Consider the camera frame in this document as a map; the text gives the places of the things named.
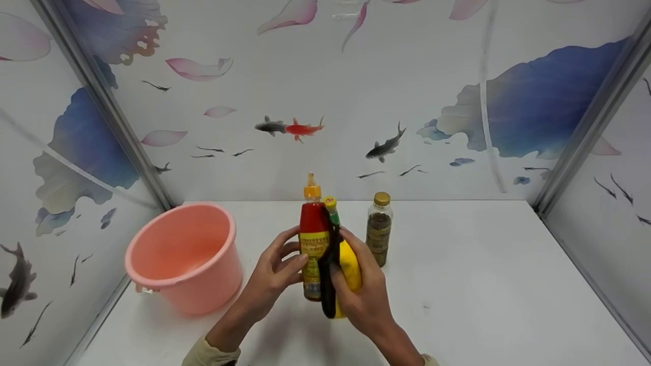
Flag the person's right hand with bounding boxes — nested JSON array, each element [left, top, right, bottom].
[[330, 227, 396, 337]]

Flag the person's left hand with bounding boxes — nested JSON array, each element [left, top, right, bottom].
[[239, 226, 309, 323]]

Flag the black strap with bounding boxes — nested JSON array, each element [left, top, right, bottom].
[[318, 206, 344, 319]]

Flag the yellow squeeze bottle green neck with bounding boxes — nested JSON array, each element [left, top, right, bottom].
[[323, 196, 363, 319]]

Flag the red sauce bottle orange cap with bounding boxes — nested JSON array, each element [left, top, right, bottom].
[[299, 172, 332, 301]]

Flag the person's left forearm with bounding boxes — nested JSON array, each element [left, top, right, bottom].
[[182, 307, 259, 366]]

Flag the person's right forearm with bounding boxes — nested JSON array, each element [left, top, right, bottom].
[[374, 319, 441, 366]]

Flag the clear bottle gold cap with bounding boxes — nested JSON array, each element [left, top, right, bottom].
[[365, 192, 394, 268]]

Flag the pink plastic bucket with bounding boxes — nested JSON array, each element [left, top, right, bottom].
[[125, 202, 244, 316]]

